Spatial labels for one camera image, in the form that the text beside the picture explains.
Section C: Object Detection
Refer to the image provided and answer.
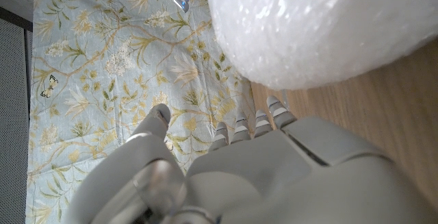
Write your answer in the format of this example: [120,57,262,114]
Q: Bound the clear bubble wrap roll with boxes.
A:
[203,0,438,91]

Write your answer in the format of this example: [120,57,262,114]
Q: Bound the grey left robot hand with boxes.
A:
[63,95,438,224]

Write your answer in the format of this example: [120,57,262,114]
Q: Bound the floral butterfly backdrop cloth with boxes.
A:
[25,0,257,224]

